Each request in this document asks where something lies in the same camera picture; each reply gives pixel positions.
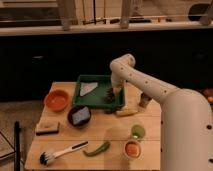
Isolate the dark bowl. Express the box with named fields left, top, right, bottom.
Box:
left=67, top=106, right=90, bottom=127

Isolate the metal cup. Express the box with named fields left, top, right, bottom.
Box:
left=139, top=93, right=151, bottom=108

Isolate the white cloth in tray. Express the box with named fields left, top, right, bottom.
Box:
left=80, top=82, right=98, bottom=96

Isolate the orange bowl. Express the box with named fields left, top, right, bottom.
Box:
left=44, top=90, right=69, bottom=112

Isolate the green chili pepper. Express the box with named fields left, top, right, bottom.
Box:
left=83, top=141, right=111, bottom=157

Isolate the green lid cup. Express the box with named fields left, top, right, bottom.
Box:
left=131, top=124, right=145, bottom=140

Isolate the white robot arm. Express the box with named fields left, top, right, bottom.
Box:
left=110, top=54, right=213, bottom=171

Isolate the white dish brush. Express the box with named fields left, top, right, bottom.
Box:
left=39, top=141, right=88, bottom=166

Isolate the dark grape bunch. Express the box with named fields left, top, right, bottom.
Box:
left=105, top=88, right=115, bottom=103

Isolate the black stand pole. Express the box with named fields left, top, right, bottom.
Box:
left=14, top=121, right=21, bottom=171

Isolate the blue sponge in bowl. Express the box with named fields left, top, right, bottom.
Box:
left=72, top=107, right=90, bottom=126

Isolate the green plastic tray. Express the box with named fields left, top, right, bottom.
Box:
left=72, top=75, right=125, bottom=110

